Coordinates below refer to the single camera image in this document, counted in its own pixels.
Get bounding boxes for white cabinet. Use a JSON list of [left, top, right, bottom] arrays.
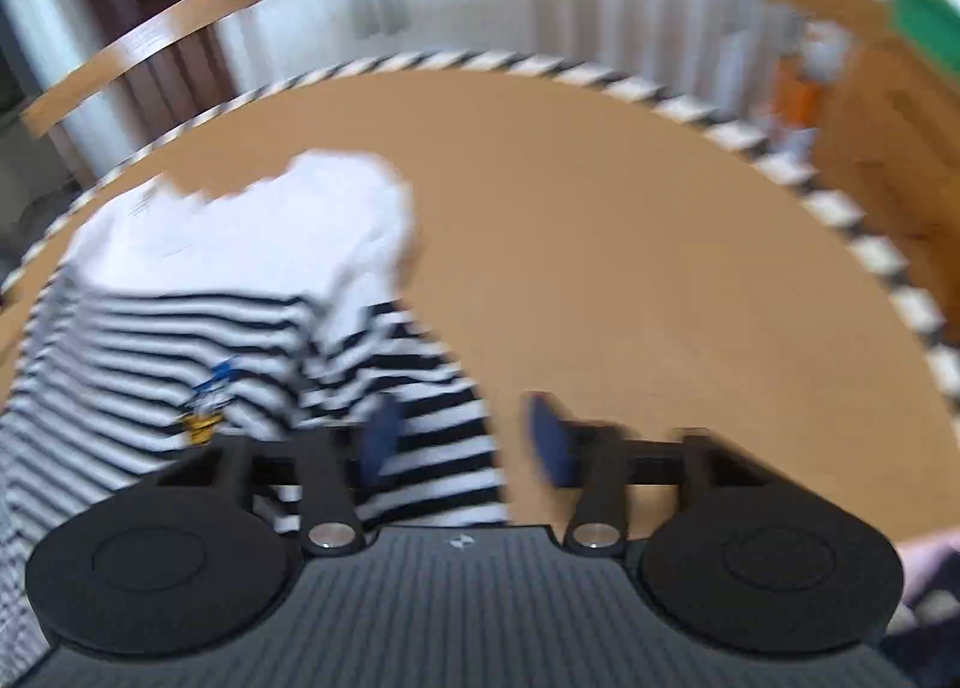
[[176, 0, 542, 98]]

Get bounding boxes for wooden chair backrest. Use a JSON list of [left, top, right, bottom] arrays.
[[19, 0, 272, 143]]

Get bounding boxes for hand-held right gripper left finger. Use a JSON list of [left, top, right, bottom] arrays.
[[150, 394, 410, 558]]

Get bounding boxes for orange item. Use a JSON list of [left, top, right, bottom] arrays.
[[772, 53, 823, 135]]

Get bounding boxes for black white striped sweater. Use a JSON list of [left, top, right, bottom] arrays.
[[0, 148, 512, 688]]

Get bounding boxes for person's right forearm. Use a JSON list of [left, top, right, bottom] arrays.
[[896, 529, 960, 633]]

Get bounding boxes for wooden shelf unit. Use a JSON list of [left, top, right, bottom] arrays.
[[510, 0, 960, 263]]

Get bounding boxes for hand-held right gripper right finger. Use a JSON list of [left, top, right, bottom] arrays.
[[525, 391, 766, 558]]

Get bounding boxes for white radiator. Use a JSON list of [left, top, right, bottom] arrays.
[[525, 0, 820, 105]]

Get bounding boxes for green box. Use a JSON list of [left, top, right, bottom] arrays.
[[877, 0, 960, 78]]

